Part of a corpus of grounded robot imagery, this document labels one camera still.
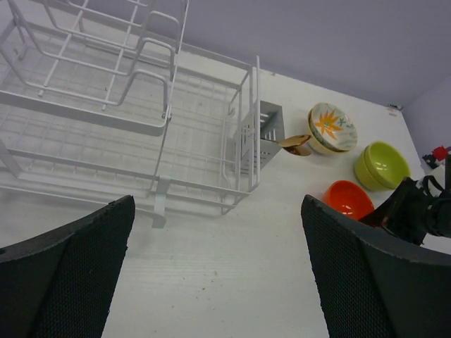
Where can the lime green bowl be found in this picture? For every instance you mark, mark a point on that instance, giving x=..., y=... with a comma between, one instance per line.
x=365, y=178
x=387, y=165

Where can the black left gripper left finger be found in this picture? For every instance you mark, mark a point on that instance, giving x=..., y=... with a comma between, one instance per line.
x=61, y=283

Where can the white wire dish rack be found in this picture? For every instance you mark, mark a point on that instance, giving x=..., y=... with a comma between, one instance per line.
x=94, y=107

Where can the gold spoon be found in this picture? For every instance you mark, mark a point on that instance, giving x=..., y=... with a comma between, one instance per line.
x=295, y=145

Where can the orange flower ceramic bowl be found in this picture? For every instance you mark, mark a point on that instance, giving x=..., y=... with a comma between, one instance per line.
x=333, y=125

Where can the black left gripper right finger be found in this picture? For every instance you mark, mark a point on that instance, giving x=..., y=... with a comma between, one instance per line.
x=372, y=284

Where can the grey cutlery holder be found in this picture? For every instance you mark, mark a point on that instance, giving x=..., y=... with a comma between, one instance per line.
x=271, y=129

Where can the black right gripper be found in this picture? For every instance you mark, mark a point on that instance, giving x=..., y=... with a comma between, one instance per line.
x=410, y=213

